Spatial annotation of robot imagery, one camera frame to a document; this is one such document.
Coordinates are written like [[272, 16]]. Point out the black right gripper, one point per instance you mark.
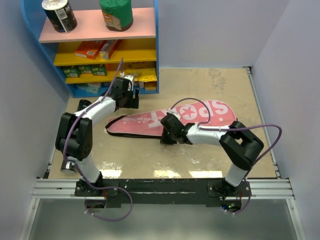
[[164, 140]]

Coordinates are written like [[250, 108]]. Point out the green box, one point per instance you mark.
[[84, 69], [99, 69], [71, 71]]

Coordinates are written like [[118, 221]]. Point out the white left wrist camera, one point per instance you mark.
[[131, 79]]

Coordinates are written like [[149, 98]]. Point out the yellow snack bag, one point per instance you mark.
[[143, 74]]

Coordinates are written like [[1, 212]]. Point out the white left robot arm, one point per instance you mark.
[[75, 132]]

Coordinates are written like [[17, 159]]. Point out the blue shelf unit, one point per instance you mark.
[[139, 47]]

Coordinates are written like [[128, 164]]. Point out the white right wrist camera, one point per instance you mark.
[[174, 113]]

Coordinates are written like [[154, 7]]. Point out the green box middle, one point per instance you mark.
[[84, 69]]

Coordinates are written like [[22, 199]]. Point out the pink racket cover bag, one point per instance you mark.
[[150, 124]]

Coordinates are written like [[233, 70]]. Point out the yellow box bottom shelf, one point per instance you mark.
[[150, 86]]

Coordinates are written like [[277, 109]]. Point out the pale packet bottom shelf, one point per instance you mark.
[[91, 87]]

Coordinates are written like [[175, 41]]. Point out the green box right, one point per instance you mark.
[[99, 69]]

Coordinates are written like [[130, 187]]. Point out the black white canister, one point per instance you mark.
[[60, 14]]

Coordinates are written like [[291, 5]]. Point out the red white snack box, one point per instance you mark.
[[109, 48]]

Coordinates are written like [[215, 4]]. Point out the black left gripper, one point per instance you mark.
[[133, 102]]

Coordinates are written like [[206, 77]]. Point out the green brown canister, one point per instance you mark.
[[117, 14]]

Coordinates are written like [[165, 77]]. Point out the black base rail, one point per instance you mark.
[[211, 192]]

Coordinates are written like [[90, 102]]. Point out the orange snack box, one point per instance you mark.
[[89, 49]]

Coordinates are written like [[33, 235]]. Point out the green box left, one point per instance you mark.
[[71, 71]]

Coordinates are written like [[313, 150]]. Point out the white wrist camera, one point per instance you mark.
[[174, 113], [131, 79]]

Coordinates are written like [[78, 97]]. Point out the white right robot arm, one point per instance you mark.
[[240, 144]]

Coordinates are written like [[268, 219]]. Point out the aluminium frame rail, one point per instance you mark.
[[261, 189]]

